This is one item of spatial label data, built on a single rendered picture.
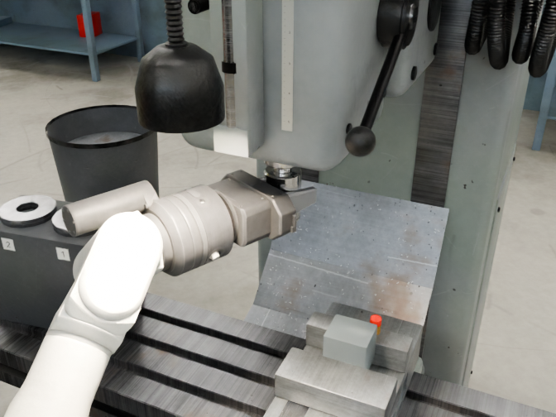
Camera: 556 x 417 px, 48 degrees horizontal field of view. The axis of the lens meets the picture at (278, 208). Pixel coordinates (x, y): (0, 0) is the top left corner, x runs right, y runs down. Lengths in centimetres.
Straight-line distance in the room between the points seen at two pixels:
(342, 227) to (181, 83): 74
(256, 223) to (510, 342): 197
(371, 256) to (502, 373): 136
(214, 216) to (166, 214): 5
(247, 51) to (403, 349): 48
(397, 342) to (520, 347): 170
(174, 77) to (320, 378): 48
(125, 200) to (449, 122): 60
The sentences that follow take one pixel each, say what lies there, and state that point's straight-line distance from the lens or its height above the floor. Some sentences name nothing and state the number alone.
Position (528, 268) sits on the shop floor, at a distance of 306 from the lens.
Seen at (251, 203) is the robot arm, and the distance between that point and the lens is 71.
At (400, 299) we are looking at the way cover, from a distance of 116.
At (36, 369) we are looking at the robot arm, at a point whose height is 120.
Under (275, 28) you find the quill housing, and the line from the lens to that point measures 62.
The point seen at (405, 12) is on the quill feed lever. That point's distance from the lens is 69.
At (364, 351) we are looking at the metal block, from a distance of 84.
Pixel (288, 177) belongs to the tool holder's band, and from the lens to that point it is 76.
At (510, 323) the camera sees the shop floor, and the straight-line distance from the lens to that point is 269.
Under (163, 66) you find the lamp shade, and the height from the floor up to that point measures 146.
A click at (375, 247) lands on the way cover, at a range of 117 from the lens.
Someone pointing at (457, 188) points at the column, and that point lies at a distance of 113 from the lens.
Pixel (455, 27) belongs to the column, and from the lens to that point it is 104.
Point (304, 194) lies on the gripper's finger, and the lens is 77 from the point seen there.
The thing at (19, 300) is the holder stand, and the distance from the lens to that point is 115.
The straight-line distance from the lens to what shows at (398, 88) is 80.
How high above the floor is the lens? 160
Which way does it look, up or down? 29 degrees down
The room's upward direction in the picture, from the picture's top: straight up
